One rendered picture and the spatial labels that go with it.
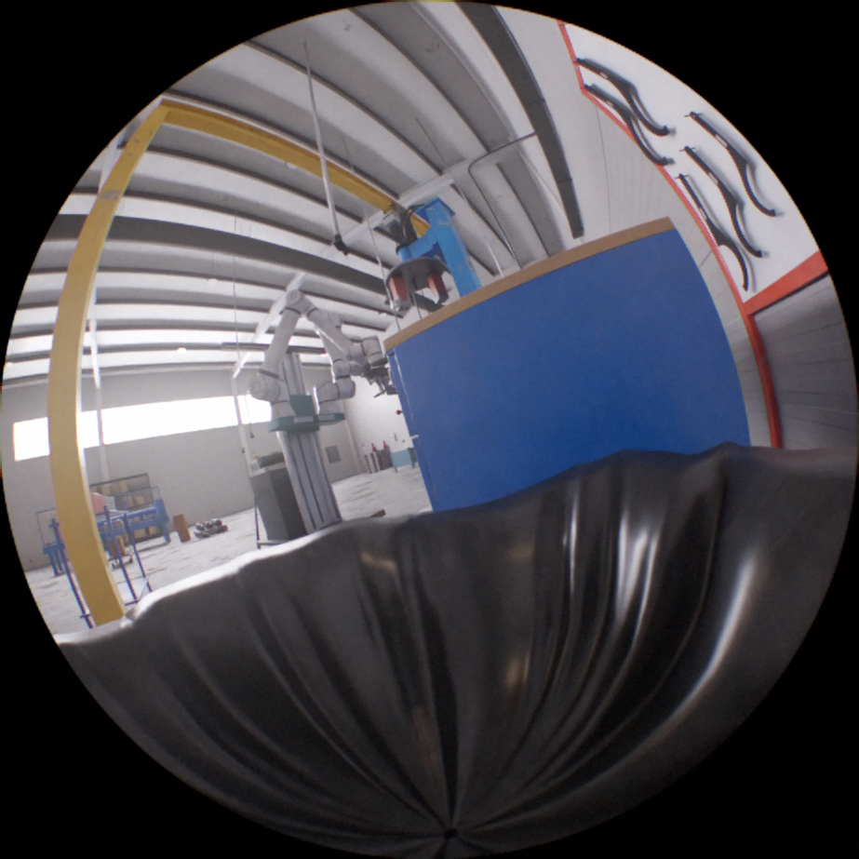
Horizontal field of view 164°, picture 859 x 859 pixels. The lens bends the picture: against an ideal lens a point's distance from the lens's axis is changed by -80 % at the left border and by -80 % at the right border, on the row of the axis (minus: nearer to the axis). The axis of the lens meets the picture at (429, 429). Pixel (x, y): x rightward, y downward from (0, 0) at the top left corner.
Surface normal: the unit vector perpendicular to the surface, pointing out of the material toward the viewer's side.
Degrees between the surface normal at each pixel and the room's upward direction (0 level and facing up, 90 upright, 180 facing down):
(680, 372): 90
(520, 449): 90
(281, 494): 90
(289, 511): 90
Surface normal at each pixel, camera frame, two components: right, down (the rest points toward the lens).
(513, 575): -0.67, -0.26
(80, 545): 0.80, -0.26
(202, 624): 0.00, -0.53
